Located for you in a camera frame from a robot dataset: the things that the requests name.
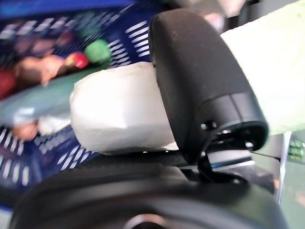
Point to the glass door fridge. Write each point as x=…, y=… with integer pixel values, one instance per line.
x=295, y=150

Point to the tan plastic potato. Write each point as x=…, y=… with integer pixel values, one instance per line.
x=52, y=64
x=31, y=69
x=23, y=130

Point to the red tomato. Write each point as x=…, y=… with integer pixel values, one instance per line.
x=6, y=83

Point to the green bell pepper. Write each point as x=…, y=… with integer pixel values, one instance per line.
x=97, y=51

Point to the blue plastic shopping basket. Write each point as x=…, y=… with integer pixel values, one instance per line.
x=59, y=140

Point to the red yellow apple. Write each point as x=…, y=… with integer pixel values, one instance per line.
x=78, y=59

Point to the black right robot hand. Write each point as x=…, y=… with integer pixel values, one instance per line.
x=197, y=71

